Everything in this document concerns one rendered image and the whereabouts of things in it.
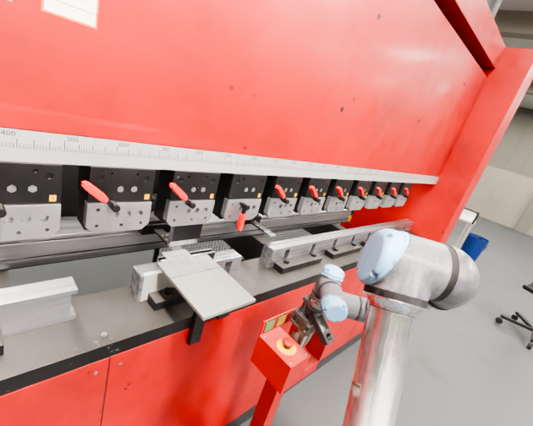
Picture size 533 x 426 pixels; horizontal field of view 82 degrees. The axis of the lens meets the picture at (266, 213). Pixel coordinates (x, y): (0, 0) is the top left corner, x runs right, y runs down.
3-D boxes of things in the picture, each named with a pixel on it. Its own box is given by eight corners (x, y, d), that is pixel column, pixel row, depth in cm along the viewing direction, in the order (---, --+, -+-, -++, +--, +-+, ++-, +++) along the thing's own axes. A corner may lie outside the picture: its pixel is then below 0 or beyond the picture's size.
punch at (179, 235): (170, 248, 94) (175, 221, 91) (167, 244, 96) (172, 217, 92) (198, 243, 101) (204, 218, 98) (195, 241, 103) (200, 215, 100)
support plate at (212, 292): (202, 320, 76) (203, 318, 76) (156, 265, 93) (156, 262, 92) (255, 302, 89) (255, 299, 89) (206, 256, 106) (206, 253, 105)
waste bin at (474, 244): (457, 251, 557) (469, 228, 542) (479, 261, 537) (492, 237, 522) (453, 254, 528) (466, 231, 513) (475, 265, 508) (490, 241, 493)
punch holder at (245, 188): (222, 221, 100) (234, 174, 94) (208, 210, 105) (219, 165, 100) (255, 219, 110) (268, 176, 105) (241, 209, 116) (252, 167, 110)
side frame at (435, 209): (393, 330, 270) (541, 49, 195) (319, 277, 323) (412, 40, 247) (403, 321, 288) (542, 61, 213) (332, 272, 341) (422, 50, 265)
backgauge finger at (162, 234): (160, 257, 98) (162, 243, 97) (129, 221, 114) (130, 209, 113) (193, 252, 107) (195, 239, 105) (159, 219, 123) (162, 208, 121)
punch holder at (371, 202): (365, 209, 171) (377, 181, 166) (353, 203, 176) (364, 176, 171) (377, 208, 182) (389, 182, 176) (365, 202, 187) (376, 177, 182)
